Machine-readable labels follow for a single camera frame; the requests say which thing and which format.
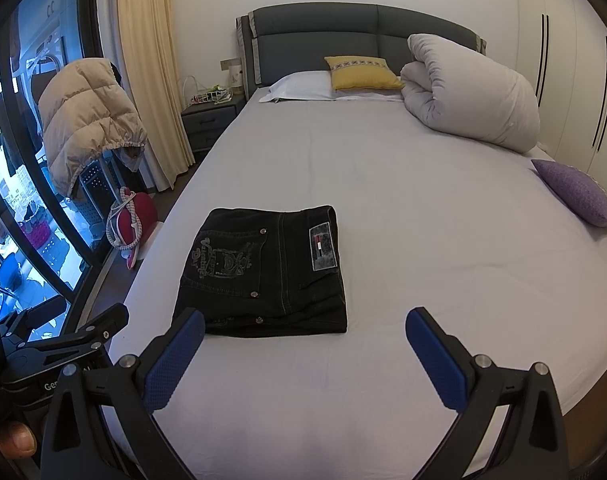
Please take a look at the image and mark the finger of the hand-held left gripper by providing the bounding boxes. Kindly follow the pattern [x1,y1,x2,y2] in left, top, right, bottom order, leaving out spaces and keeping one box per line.
[31,302,130,361]

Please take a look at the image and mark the yellow pillow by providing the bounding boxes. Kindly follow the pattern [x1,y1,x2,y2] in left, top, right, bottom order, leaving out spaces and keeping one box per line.
[324,56,405,93]

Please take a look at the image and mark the black denim pants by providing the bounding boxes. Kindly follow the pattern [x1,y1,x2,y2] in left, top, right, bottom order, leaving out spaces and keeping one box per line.
[171,204,348,339]

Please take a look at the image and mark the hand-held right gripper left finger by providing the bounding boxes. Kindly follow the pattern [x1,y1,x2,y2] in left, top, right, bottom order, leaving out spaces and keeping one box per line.
[40,307,207,480]

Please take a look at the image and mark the white pillow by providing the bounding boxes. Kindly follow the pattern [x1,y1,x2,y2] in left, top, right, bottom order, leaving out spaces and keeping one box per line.
[258,71,404,104]

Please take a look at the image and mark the perforated white rack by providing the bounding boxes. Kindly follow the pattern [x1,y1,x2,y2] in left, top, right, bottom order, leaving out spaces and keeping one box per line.
[76,157,123,252]

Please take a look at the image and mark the large window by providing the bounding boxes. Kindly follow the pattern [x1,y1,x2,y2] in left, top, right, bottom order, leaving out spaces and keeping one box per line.
[0,0,112,361]

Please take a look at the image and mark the bed with white sheet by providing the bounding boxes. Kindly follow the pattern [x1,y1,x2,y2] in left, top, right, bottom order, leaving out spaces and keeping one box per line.
[101,82,607,480]

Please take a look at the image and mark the grey padded headboard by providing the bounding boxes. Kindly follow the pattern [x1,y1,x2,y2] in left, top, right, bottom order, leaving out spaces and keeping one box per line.
[235,2,488,101]

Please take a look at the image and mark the white folded duvet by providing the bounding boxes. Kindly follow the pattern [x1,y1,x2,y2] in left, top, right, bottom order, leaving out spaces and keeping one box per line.
[400,33,541,155]

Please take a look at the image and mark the person's left hand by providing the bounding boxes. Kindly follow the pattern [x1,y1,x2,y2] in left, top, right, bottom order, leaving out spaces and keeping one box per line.
[0,420,38,461]

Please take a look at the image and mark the cream curtain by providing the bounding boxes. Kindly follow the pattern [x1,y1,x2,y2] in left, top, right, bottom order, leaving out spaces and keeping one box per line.
[116,0,197,193]

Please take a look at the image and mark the beige puffer jacket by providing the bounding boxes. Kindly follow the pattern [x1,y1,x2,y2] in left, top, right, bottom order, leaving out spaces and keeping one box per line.
[38,57,148,197]

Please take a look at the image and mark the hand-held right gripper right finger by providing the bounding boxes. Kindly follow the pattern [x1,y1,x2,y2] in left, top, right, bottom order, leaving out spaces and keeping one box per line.
[405,306,569,480]

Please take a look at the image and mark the white wire basket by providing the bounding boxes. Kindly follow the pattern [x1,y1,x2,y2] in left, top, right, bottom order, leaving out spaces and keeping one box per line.
[182,75,233,106]

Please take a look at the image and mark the grey nightstand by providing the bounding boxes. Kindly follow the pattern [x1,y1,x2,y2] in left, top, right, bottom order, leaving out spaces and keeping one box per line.
[180,94,248,157]

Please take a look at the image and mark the purple pillow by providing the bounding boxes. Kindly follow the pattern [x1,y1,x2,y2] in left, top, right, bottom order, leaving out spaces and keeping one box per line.
[531,159,607,227]

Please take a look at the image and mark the white wardrobe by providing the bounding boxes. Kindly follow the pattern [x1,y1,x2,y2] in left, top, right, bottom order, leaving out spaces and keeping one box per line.
[513,0,607,201]

